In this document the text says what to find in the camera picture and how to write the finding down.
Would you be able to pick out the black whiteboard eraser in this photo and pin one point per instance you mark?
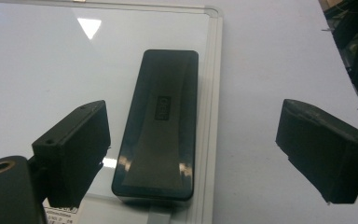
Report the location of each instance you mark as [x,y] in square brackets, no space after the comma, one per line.
[158,133]

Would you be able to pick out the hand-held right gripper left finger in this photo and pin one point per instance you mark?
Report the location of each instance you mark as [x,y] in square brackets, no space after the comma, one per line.
[71,149]

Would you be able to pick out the white label sticker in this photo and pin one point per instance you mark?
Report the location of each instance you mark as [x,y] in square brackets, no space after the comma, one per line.
[62,214]

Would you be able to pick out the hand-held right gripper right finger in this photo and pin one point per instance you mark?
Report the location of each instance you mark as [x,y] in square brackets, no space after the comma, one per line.
[326,152]

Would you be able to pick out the white whiteboard with metal frame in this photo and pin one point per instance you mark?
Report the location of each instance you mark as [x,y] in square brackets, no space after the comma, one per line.
[59,68]

